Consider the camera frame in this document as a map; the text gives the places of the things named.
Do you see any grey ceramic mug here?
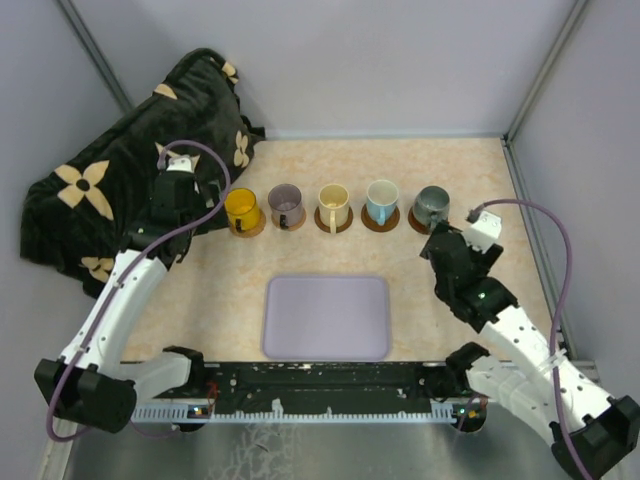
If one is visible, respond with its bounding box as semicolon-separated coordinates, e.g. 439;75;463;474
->
412;185;450;231

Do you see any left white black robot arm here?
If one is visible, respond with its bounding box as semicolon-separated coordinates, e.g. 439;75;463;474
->
34;168;220;442

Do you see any black floral plush blanket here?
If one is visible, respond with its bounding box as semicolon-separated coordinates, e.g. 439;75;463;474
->
20;48;266;298

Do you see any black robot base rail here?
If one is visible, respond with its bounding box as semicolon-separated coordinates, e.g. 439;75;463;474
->
159;361;471;415

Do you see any white light blue mug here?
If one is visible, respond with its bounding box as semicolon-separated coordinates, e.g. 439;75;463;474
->
366;179;399;227

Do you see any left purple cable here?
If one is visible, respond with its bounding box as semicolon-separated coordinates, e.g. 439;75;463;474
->
45;139;232;443

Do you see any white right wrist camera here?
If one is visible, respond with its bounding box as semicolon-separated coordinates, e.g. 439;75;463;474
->
462;210;502;254

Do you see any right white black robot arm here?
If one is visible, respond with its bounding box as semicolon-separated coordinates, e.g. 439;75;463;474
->
421;220;639;479

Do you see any cream ceramic mug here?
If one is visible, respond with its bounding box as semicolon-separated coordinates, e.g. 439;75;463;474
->
318;184;349;234

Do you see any yellow glass mug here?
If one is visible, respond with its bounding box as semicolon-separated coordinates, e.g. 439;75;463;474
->
224;188;261;234

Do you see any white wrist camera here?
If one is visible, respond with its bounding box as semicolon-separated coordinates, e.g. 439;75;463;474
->
462;210;502;254
157;153;200;174

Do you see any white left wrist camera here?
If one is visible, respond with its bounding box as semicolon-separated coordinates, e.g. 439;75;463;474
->
157;153;200;174

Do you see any woven rattan coaster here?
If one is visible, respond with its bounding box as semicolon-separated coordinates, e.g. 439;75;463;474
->
270;208;307;232
229;213;266;238

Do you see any dark wooden coaster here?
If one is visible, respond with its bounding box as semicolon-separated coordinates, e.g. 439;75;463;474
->
408;208;448;235
314;206;354;234
361;205;400;233

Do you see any white perforated cable duct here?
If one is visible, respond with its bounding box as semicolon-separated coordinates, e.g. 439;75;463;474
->
129;403;476;425

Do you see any purple glass mug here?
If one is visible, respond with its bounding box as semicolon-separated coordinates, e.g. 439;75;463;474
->
268;184;303;228

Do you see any lavender plastic tray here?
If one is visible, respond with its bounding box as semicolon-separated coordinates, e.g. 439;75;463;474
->
262;274;392;362

